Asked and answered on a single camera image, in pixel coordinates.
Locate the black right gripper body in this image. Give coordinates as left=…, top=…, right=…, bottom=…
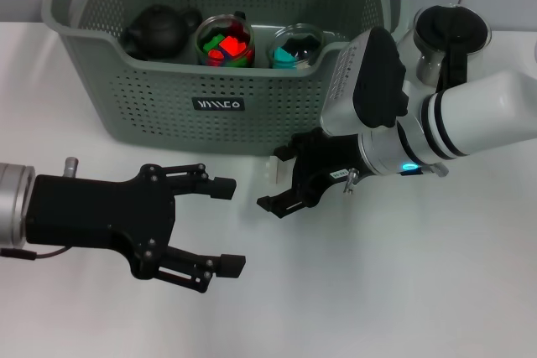
left=290, top=127, right=371, bottom=208

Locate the glass carafe with black handle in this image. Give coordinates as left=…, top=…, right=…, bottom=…
left=398, top=3, right=493, bottom=95

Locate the black clay teapot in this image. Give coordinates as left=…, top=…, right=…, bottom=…
left=121, top=4, right=203, bottom=61

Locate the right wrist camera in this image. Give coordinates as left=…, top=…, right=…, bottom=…
left=319, top=26, right=410, bottom=137

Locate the large red toy brick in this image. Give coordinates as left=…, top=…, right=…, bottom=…
left=218, top=37, right=239, bottom=60

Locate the glass jar with teal bricks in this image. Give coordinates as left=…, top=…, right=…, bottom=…
left=268, top=23, right=326, bottom=70

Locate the right arm cable with plug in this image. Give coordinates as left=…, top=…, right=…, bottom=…
left=419, top=163, right=450, bottom=179

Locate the grey-green perforated storage bin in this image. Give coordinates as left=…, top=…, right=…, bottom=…
left=40, top=0, right=412, bottom=157

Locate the left arm cable with plug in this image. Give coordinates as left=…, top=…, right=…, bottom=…
left=0, top=246, right=70, bottom=261

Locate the glass teacup with black holder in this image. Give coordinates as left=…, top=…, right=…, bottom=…
left=195, top=10, right=256, bottom=68

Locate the silver right wrist post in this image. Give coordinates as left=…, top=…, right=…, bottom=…
left=343, top=168, right=360, bottom=195

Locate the arm cable with plug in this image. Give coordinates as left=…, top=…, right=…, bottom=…
left=419, top=163, right=450, bottom=179
left=0, top=246, right=70, bottom=261

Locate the teal toy brick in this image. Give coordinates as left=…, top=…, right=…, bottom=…
left=273, top=47, right=297, bottom=70

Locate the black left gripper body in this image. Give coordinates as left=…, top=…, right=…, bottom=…
left=24, top=163, right=177, bottom=282

